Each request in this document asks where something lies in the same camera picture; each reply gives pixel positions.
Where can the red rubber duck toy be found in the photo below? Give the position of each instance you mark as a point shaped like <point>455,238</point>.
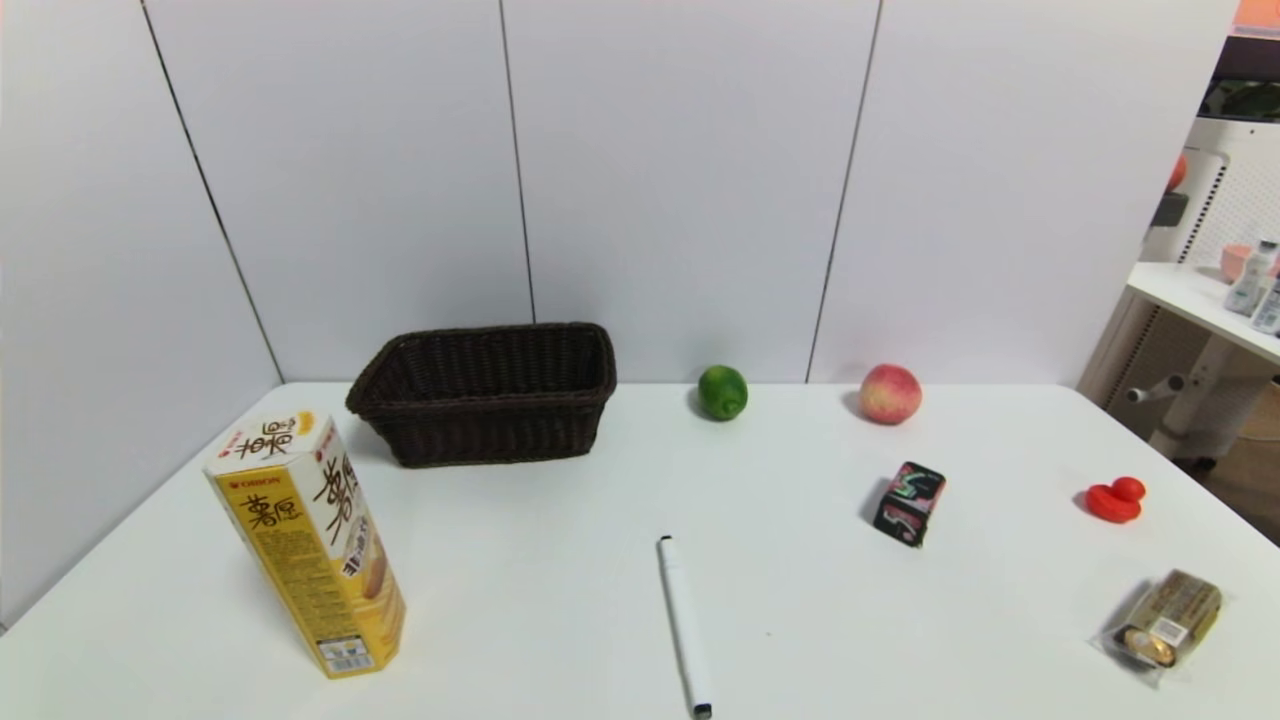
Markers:
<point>1112,502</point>

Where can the gold chocolate packet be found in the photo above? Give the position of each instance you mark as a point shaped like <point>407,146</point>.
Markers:
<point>1170,620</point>

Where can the white bottle with label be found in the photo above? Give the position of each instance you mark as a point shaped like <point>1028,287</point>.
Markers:
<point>1270,312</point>

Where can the green lime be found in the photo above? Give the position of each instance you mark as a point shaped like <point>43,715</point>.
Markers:
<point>722,393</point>

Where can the white bottle grey cap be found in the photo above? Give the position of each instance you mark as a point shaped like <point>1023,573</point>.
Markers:
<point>1250,285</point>

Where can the brown wicker basket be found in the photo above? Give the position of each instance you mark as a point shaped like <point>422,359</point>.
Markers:
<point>480,425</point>

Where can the white marker pen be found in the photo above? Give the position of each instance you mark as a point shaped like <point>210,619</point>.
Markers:
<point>684,625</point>

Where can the white pegboard stand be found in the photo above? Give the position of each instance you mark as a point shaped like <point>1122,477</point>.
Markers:
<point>1240,190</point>

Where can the yellow hexagonal snack box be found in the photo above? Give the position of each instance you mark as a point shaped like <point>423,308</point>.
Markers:
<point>320,560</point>

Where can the orange round object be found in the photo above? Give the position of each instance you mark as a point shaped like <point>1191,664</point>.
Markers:
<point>1176,173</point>

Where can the small black colourful box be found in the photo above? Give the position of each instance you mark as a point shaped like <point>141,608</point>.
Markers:
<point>908,505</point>

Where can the white side desk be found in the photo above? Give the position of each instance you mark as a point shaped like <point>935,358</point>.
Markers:
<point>1190,290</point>

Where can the red yellow peach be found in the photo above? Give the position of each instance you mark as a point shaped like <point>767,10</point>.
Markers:
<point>890,394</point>

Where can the pink cup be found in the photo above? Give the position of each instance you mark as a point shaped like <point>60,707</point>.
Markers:
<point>1235,262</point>

